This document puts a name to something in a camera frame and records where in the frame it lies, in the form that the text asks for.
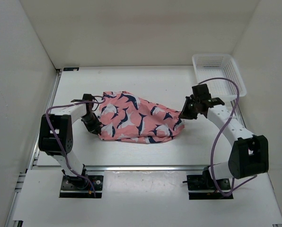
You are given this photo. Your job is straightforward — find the aluminium left side rail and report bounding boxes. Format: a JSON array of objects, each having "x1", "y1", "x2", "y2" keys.
[{"x1": 4, "y1": 69, "x2": 63, "y2": 227}]

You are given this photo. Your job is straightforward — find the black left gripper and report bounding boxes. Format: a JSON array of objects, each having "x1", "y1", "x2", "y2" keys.
[{"x1": 81, "y1": 113, "x2": 102, "y2": 135}]

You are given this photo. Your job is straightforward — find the pink shark print shorts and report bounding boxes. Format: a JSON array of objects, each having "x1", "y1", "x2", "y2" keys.
[{"x1": 99, "y1": 91, "x2": 185, "y2": 144}]

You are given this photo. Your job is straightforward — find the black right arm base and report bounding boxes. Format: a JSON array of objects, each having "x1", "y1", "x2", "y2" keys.
[{"x1": 182, "y1": 167, "x2": 234, "y2": 200}]

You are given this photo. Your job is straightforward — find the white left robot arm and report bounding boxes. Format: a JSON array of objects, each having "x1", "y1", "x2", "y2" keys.
[{"x1": 38, "y1": 94, "x2": 105, "y2": 189}]

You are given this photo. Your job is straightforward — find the white plastic mesh basket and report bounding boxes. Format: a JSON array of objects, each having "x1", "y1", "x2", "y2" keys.
[{"x1": 192, "y1": 53, "x2": 247, "y2": 102}]

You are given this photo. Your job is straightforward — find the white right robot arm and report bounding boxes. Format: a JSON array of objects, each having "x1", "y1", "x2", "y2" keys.
[{"x1": 179, "y1": 84, "x2": 269, "y2": 189}]

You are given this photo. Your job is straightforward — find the aluminium front rail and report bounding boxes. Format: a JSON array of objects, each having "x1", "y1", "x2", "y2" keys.
[{"x1": 86, "y1": 165, "x2": 206, "y2": 171}]

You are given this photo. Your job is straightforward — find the small black label plate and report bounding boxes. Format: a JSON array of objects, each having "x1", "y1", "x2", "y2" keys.
[{"x1": 63, "y1": 67, "x2": 79, "y2": 71}]

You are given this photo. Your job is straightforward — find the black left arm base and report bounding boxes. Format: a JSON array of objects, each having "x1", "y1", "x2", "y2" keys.
[{"x1": 59, "y1": 170, "x2": 104, "y2": 199}]

